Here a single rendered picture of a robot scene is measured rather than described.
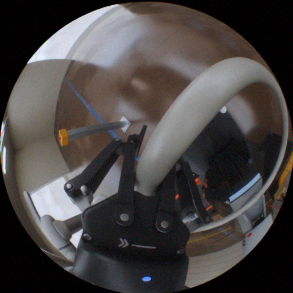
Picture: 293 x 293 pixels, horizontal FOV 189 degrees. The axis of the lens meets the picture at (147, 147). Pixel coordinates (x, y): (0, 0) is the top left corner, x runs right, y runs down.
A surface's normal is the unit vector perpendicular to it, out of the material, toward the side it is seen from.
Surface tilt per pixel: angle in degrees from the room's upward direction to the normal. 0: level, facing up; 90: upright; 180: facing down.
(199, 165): 0
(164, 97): 0
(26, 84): 90
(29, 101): 90
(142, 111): 0
